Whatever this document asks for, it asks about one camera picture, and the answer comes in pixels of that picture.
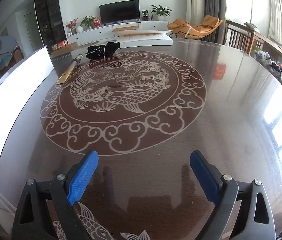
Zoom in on white cardboard storage box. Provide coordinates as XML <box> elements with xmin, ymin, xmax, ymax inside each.
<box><xmin>0</xmin><ymin>46</ymin><xmax>54</xmax><ymax>157</ymax></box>

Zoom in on cluttered wooden side table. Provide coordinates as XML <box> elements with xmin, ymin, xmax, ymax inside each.
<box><xmin>245</xmin><ymin>23</ymin><xmax>282</xmax><ymax>85</ymax></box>

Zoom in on brown cardboard box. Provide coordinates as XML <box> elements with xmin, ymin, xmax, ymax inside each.
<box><xmin>51</xmin><ymin>42</ymin><xmax>78</xmax><ymax>59</ymax></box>

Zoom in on wooden dining chair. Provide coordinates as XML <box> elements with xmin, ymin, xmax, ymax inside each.
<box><xmin>223</xmin><ymin>20</ymin><xmax>255</xmax><ymax>54</ymax></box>

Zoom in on red flowers in white vase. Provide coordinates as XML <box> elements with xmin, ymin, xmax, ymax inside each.
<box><xmin>66</xmin><ymin>18</ymin><xmax>84</xmax><ymax>34</ymax></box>

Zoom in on white tv cabinet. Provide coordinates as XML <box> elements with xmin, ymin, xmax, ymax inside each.
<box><xmin>67</xmin><ymin>21</ymin><xmax>169</xmax><ymax>46</ymax></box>

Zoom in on orange lounge chair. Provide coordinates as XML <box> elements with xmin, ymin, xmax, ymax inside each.
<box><xmin>167</xmin><ymin>15</ymin><xmax>223</xmax><ymax>40</ymax></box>

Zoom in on green plant left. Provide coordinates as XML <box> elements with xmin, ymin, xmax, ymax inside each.
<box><xmin>80</xmin><ymin>16</ymin><xmax>94</xmax><ymax>29</ymax></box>

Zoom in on white flat carton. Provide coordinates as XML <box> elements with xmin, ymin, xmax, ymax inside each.
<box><xmin>117</xmin><ymin>30</ymin><xmax>173</xmax><ymax>48</ymax></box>

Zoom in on wooden bench stool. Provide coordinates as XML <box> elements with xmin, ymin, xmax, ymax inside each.
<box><xmin>113</xmin><ymin>25</ymin><xmax>138</xmax><ymax>33</ymax></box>

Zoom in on dark glass display cabinet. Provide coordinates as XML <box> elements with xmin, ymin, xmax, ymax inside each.
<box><xmin>34</xmin><ymin>0</ymin><xmax>66</xmax><ymax>54</ymax></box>

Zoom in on green potted plant right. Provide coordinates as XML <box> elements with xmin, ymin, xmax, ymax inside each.
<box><xmin>151</xmin><ymin>5</ymin><xmax>172</xmax><ymax>21</ymax></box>

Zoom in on small potted plant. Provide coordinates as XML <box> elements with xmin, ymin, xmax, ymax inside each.
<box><xmin>141</xmin><ymin>10</ymin><xmax>149</xmax><ymax>21</ymax></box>

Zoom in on black flat television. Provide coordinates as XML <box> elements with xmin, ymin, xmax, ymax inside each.
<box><xmin>99</xmin><ymin>0</ymin><xmax>140</xmax><ymax>24</ymax></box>

